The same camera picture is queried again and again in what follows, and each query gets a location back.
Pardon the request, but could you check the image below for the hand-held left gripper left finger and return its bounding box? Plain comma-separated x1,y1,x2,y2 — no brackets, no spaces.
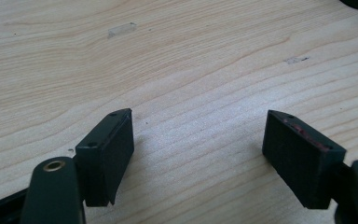
20,107,135,224

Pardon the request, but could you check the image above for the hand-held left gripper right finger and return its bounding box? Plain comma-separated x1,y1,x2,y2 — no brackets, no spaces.
262,109,358,224

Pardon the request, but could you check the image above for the clear tape piece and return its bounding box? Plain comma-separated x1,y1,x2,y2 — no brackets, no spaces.
107,21,137,39

